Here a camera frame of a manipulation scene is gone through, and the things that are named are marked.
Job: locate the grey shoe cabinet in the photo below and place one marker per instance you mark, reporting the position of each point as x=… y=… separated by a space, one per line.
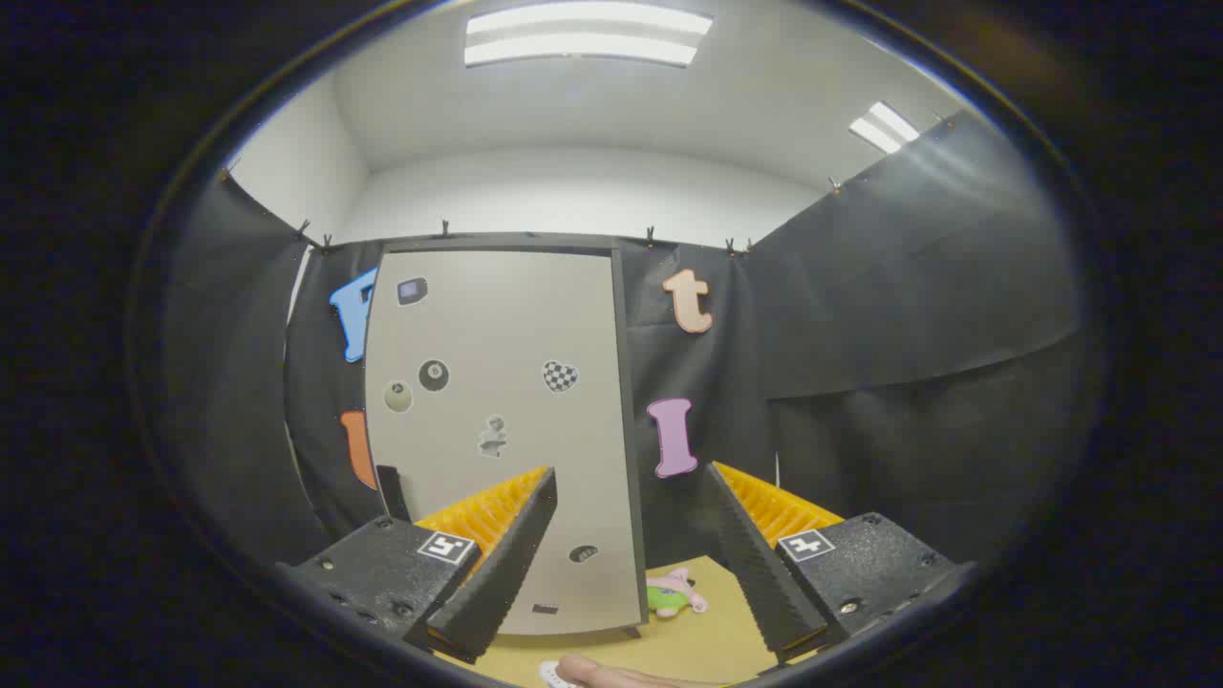
x=624 y=382

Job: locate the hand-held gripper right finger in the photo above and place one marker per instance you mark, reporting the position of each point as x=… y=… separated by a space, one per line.
x=764 y=583

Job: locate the pale grey shoe cabinet door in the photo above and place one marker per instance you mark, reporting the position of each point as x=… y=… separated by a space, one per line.
x=506 y=325

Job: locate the large ceiling light panel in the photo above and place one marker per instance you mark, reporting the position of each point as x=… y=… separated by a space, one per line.
x=588 y=33

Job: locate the black backdrop cloth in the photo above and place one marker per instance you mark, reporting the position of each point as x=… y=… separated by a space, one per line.
x=908 y=287

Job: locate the small ceiling light panel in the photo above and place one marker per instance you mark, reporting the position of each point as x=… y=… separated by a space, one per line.
x=884 y=127

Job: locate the green pink plush toy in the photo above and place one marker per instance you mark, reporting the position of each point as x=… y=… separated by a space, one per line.
x=669 y=594

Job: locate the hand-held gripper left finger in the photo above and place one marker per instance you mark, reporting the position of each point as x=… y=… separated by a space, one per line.
x=497 y=573

